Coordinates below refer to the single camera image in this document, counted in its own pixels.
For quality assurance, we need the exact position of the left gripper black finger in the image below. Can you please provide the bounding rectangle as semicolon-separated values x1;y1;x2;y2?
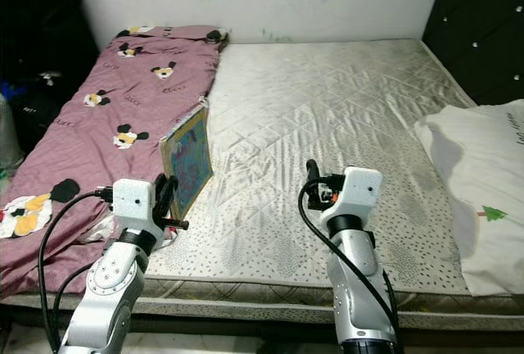
156;173;179;222

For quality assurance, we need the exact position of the colourful children's picture book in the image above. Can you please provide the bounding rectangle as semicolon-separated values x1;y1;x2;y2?
160;104;214;222

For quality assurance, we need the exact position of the white pillow with tree print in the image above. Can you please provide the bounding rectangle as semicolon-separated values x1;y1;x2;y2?
413;100;524;296

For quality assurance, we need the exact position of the white quilted mattress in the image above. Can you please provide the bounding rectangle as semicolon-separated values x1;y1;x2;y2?
16;39;524;322

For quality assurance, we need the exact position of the purple printed blanket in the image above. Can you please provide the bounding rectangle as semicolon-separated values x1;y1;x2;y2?
0;26;230;297

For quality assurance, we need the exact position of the black bag pile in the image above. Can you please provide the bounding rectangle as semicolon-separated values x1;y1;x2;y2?
8;67;79;154

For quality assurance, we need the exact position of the dark grey tufted headboard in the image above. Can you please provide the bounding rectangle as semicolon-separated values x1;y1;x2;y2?
422;0;524;107

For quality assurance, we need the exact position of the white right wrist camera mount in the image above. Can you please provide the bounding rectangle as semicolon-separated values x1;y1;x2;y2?
341;167;384;222

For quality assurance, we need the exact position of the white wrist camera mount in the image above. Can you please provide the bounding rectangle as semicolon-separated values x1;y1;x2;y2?
113;178;160;232
341;167;384;222

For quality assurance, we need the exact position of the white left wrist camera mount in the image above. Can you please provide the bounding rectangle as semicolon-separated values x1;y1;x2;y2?
113;178;160;232

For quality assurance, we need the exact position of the dark bed frame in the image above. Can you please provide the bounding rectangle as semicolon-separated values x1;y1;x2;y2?
0;288;524;343

